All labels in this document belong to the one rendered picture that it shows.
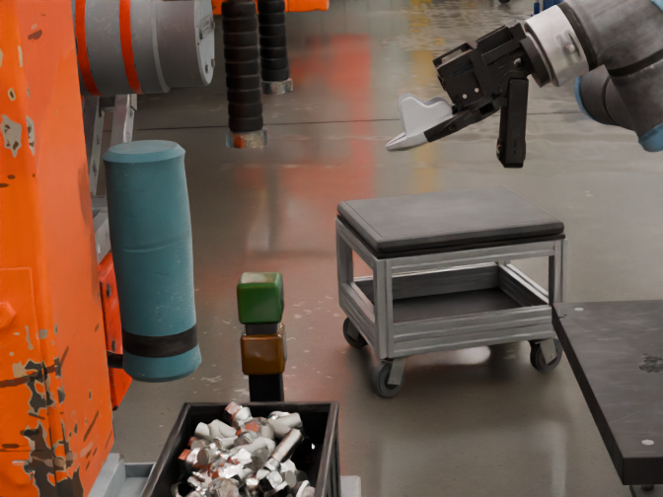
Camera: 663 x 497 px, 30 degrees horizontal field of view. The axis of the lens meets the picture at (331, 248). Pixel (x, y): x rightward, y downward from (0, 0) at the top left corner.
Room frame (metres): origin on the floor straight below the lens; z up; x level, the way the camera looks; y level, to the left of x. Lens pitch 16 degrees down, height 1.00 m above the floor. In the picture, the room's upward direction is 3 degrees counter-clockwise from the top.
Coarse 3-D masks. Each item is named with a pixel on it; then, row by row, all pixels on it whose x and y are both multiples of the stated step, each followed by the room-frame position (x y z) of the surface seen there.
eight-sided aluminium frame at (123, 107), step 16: (96, 96) 1.67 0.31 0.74; (112, 96) 1.67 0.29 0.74; (128, 96) 1.67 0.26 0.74; (96, 112) 1.65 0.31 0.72; (128, 112) 1.66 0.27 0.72; (96, 128) 1.64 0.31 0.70; (112, 128) 1.63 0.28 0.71; (128, 128) 1.65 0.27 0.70; (96, 144) 1.63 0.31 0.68; (112, 144) 1.61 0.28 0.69; (96, 160) 1.63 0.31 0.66; (96, 176) 1.62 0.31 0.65; (96, 208) 1.54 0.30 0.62; (96, 224) 1.46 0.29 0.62; (96, 240) 1.42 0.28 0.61
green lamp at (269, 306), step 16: (256, 272) 1.10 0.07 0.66; (272, 272) 1.10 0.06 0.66; (240, 288) 1.07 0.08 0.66; (256, 288) 1.07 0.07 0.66; (272, 288) 1.07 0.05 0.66; (240, 304) 1.07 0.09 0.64; (256, 304) 1.07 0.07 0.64; (272, 304) 1.07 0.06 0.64; (240, 320) 1.07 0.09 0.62; (256, 320) 1.07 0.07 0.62; (272, 320) 1.07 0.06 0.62
